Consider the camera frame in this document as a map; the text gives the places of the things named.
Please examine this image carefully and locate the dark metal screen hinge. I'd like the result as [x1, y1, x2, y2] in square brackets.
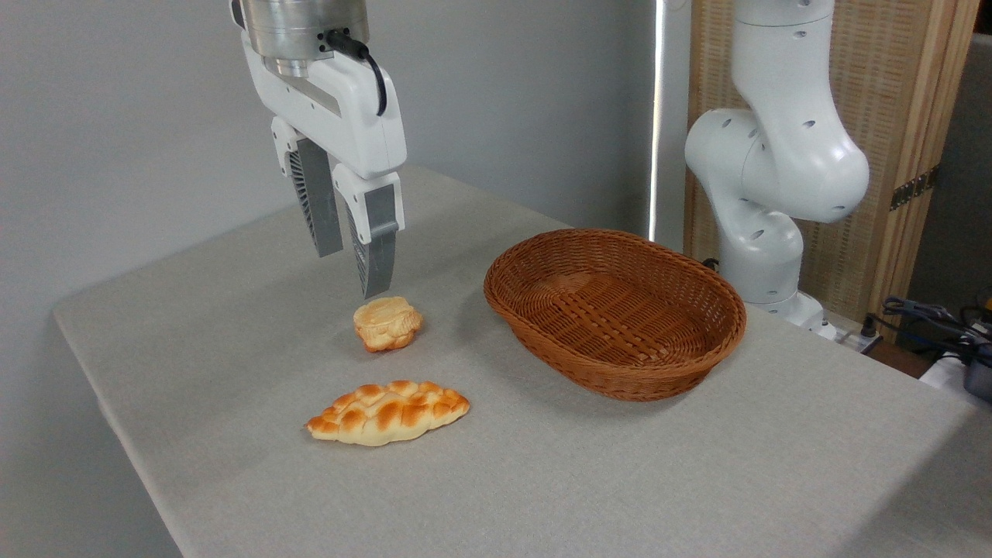
[890, 164, 940, 212]

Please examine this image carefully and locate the brown wicker basket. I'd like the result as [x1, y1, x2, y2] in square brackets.
[484, 228, 748, 402]

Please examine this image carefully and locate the black cable bundle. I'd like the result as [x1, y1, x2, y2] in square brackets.
[860, 296, 992, 365]

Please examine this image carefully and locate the long braided bread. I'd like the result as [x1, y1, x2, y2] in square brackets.
[306, 380, 471, 447]

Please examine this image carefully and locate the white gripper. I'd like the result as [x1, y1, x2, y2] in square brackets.
[240, 31, 408, 299]

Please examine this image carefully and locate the small round bread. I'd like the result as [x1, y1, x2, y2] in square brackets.
[353, 296, 424, 353]

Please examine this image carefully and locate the wooden bamboo folding screen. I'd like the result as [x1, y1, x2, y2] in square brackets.
[684, 0, 981, 322]

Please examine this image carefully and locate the grey tablecloth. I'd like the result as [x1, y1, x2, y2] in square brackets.
[53, 163, 992, 558]

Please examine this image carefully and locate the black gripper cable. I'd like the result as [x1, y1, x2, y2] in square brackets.
[322, 29, 388, 117]

